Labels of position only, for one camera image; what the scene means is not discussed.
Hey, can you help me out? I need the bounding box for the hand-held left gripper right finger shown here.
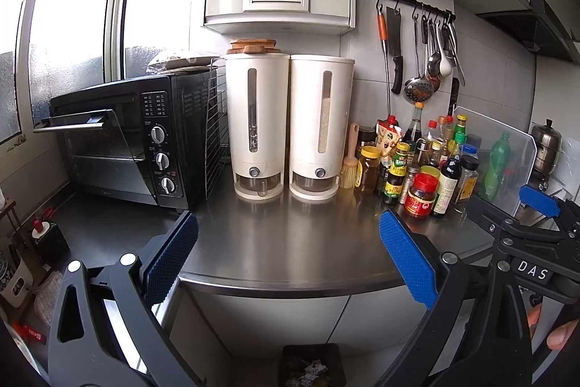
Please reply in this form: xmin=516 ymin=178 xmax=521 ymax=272
xmin=379 ymin=209 xmax=535 ymax=387

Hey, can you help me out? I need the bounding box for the black trash bin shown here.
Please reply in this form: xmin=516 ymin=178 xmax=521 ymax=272
xmin=277 ymin=343 xmax=341 ymax=387

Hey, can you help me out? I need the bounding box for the tall orange-cap dark bottle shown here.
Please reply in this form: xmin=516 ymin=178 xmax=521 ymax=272
xmin=402 ymin=101 xmax=427 ymax=143

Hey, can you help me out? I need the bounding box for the black range hood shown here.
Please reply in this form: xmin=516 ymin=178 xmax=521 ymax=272
xmin=476 ymin=0 xmax=580 ymax=63

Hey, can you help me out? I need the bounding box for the red-spout sauce pouch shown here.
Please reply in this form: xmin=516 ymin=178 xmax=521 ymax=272
xmin=376 ymin=115 xmax=403 ymax=156

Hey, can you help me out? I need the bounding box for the green soda bottle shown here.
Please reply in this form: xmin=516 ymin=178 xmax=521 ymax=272
xmin=484 ymin=131 xmax=513 ymax=201

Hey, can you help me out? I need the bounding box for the orange-handled steel spatula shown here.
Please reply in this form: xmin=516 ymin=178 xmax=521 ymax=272
xmin=376 ymin=4 xmax=394 ymax=120

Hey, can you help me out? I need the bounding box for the black hanging rail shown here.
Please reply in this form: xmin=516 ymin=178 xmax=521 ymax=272
xmin=358 ymin=0 xmax=456 ymax=25

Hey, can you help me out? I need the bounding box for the yellow-lid honey jar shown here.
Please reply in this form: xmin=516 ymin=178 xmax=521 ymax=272
xmin=354 ymin=146 xmax=382 ymax=194

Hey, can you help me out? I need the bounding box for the clear acrylic splash guard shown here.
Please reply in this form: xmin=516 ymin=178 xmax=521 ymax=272
xmin=448 ymin=106 xmax=538 ymax=218

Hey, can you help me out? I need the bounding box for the row of small condiment bottles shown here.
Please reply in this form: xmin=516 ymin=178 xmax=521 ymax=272
xmin=417 ymin=112 xmax=481 ymax=170

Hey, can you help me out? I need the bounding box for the black box with red item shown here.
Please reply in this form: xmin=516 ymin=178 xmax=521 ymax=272
xmin=31 ymin=218 xmax=71 ymax=263

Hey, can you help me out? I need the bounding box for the steel spoon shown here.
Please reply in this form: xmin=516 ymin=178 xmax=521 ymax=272
xmin=426 ymin=15 xmax=442 ymax=77

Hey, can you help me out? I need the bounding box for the red packet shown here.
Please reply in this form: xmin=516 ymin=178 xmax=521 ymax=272
xmin=13 ymin=322 xmax=47 ymax=345

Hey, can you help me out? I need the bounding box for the black-handled cleaver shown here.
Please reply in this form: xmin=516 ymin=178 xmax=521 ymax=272
xmin=385 ymin=6 xmax=405 ymax=95

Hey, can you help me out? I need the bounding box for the steel skimmer ladle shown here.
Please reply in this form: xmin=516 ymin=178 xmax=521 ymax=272
xmin=403 ymin=13 xmax=436 ymax=103

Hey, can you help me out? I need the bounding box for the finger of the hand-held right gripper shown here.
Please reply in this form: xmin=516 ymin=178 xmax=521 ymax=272
xmin=519 ymin=184 xmax=580 ymax=227
xmin=467 ymin=197 xmax=568 ymax=242

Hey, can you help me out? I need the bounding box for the wire oven rack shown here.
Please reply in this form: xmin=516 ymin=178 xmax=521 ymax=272
xmin=204 ymin=59 xmax=228 ymax=201

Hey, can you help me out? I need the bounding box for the cream grain dispenser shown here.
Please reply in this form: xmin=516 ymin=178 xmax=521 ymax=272
xmin=289 ymin=54 xmax=356 ymax=202
xmin=224 ymin=52 xmax=291 ymax=202

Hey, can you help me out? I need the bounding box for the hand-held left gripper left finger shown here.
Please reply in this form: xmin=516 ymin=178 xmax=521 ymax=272
xmin=47 ymin=210 xmax=202 ymax=387

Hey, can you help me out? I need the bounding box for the white patterned pot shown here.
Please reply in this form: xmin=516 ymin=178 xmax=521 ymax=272
xmin=0 ymin=248 xmax=36 ymax=309

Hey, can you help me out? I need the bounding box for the black-handled knife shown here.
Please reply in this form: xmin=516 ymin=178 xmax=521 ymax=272
xmin=448 ymin=77 xmax=460 ymax=116

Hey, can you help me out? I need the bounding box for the red-lid chili sauce jar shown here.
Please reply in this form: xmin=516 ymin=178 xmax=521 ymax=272
xmin=403 ymin=172 xmax=440 ymax=218

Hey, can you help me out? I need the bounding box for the person's right hand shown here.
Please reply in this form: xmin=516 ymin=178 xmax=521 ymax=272
xmin=527 ymin=304 xmax=580 ymax=350

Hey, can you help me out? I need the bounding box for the window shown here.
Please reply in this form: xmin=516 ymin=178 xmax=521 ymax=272
xmin=0 ymin=0 xmax=209 ymax=147

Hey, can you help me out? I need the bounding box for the black toaster oven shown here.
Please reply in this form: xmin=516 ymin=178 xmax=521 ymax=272
xmin=33 ymin=72 xmax=227 ymax=211

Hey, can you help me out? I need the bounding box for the steel utensil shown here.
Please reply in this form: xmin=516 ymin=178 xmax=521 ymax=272
xmin=446 ymin=22 xmax=467 ymax=87

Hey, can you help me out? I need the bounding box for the green-label sauce bottle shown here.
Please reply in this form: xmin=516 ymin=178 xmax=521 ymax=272
xmin=383 ymin=142 xmax=411 ymax=205

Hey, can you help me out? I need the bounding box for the white spoon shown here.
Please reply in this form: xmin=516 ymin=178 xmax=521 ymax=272
xmin=437 ymin=24 xmax=453 ymax=78

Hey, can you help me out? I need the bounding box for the black-cap dark bottle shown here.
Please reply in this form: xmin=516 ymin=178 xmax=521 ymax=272
xmin=453 ymin=155 xmax=480 ymax=213

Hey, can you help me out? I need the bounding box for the white-label soy sauce bottle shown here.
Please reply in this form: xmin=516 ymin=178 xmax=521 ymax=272
xmin=431 ymin=158 xmax=462 ymax=219

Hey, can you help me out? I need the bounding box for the steel pot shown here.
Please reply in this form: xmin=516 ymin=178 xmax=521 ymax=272
xmin=530 ymin=119 xmax=563 ymax=174

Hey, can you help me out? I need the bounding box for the metal-lid spice jar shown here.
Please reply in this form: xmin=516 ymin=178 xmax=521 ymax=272
xmin=401 ymin=164 xmax=420 ymax=204

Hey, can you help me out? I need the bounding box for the beige bristle brush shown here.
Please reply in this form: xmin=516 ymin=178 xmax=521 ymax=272
xmin=340 ymin=123 xmax=361 ymax=189

